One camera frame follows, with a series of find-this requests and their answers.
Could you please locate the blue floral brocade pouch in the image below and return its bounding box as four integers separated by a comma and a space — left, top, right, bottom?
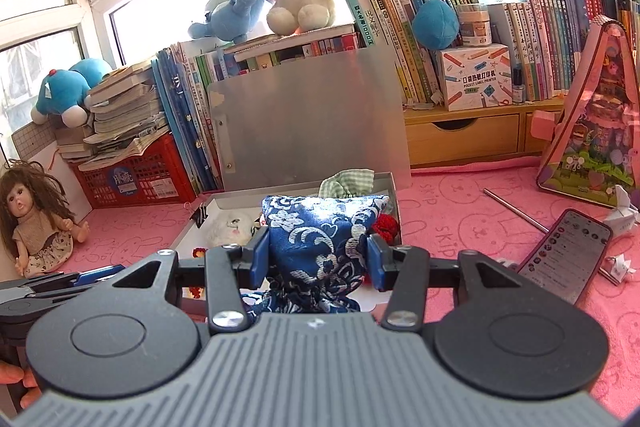
243, 195, 388, 322

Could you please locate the red yellow crochet ornament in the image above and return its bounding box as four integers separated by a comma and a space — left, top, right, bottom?
189, 247, 206, 300

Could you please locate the person's left hand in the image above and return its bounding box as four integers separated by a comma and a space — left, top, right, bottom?
0, 361, 42, 409

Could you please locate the white fluffy plush toy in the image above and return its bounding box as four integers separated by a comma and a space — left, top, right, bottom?
204, 210, 259, 248

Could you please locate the red crochet heart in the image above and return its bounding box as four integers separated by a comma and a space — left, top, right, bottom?
371, 213, 400, 246

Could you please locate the black binder clip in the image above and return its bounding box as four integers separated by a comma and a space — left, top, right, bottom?
190, 204, 208, 229

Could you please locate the brown haired baby doll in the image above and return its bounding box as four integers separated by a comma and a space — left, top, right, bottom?
1, 159, 90, 279

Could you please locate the green gingham scrunchie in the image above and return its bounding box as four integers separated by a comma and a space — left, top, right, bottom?
318, 169, 374, 198

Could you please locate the red plastic crate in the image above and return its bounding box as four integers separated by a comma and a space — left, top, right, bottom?
70, 133, 196, 209

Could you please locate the wooden drawer shelf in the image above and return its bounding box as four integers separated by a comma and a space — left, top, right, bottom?
404, 98, 563, 168

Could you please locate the silver cardboard box with lid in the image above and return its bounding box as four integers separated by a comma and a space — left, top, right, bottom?
174, 48, 410, 288

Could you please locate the smartphone in red case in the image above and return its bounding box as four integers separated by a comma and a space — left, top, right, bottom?
518, 209, 613, 305

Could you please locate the stack of worn books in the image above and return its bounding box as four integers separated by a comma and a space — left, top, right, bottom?
54, 61, 168, 172

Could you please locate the blue doraemon plush left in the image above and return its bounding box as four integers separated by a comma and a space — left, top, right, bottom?
30, 58, 112, 128

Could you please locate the row of blue books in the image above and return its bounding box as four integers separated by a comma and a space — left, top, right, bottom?
151, 48, 219, 193

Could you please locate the white label printer box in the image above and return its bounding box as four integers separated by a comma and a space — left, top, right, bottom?
436, 43, 513, 112

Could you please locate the pink dollhouse toy box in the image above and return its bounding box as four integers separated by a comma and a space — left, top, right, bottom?
530, 15, 639, 208

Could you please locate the blue elephant plush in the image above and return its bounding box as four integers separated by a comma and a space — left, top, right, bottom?
188, 0, 268, 43

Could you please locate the small white jar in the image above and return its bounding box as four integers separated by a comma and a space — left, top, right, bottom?
456, 3, 492, 46

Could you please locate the row of upright books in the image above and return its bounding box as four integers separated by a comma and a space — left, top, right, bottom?
339, 0, 640, 108

